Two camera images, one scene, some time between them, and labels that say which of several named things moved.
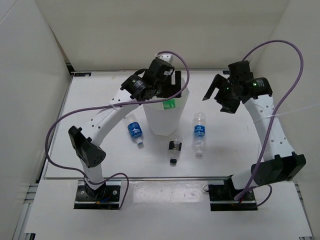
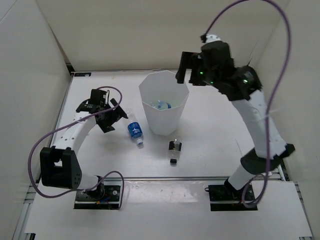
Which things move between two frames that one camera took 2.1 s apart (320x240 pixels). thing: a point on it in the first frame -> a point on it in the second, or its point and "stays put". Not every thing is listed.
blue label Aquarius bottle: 199,134 -> 160,104
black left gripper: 171,89 -> 106,126
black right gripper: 228,107 -> 189,60
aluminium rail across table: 142,179 stays put
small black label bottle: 175,147 stays put
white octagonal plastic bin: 164,122 stays put
